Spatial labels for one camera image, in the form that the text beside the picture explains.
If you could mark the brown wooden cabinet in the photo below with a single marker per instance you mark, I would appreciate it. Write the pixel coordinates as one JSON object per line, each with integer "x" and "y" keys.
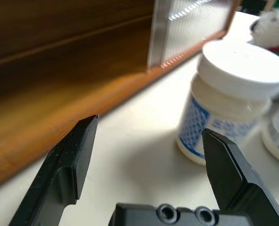
{"x": 59, "y": 70}

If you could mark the white plush snowman toy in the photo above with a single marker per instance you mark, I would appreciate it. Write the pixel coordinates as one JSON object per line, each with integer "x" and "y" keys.
{"x": 271, "y": 26}

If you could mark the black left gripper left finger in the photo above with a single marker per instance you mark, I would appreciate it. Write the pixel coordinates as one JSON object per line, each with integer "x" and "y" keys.
{"x": 66, "y": 164}

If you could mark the ribbed clear sliding door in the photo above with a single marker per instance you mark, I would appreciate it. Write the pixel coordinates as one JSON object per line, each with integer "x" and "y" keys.
{"x": 189, "y": 28}

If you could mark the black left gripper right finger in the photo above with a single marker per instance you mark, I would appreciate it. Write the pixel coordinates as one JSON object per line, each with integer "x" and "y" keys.
{"x": 231, "y": 174}

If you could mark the white bottle blue label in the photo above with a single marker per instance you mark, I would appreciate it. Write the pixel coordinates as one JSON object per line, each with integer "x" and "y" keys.
{"x": 224, "y": 94}
{"x": 278, "y": 131}

